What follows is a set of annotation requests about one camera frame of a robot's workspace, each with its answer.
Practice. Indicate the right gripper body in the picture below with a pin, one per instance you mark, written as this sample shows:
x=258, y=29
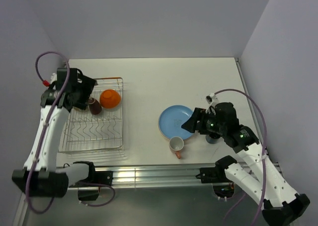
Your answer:
x=209, y=123

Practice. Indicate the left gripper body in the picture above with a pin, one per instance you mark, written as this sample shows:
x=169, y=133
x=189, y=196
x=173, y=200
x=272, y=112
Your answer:
x=83, y=90

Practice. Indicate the brown mug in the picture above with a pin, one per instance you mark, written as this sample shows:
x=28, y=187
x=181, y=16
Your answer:
x=94, y=106

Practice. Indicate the orange bowl white inside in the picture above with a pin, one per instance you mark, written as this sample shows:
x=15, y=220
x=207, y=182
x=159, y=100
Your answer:
x=109, y=99

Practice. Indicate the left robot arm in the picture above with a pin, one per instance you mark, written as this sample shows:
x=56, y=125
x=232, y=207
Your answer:
x=47, y=141

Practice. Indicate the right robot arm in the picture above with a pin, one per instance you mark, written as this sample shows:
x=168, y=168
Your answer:
x=280, y=203

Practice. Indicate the blue plate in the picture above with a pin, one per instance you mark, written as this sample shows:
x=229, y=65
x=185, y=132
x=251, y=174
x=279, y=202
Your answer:
x=171, y=119

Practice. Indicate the dark blue mug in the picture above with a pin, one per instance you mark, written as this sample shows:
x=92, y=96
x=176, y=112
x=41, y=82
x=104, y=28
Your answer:
x=212, y=138

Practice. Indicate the pink mug white inside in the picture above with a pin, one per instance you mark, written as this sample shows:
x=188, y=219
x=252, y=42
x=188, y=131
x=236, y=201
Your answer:
x=176, y=145

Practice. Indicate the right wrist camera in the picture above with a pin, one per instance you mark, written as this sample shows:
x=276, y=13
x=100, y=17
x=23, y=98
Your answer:
x=212, y=101

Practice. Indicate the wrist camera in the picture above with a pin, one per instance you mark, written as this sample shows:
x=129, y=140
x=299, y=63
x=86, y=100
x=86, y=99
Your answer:
x=212, y=101
x=53, y=78

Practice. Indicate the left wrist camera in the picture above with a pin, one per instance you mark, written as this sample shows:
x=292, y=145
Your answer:
x=53, y=78

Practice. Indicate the wire dish rack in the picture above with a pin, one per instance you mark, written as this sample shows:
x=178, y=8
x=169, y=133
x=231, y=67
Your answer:
x=85, y=132

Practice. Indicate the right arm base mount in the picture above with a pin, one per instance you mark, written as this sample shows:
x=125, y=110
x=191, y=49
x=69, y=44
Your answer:
x=222, y=187

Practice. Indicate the aluminium frame rail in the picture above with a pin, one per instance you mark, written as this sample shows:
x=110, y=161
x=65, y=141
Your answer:
x=154, y=175

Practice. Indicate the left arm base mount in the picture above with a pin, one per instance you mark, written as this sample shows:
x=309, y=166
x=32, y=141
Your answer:
x=101, y=177

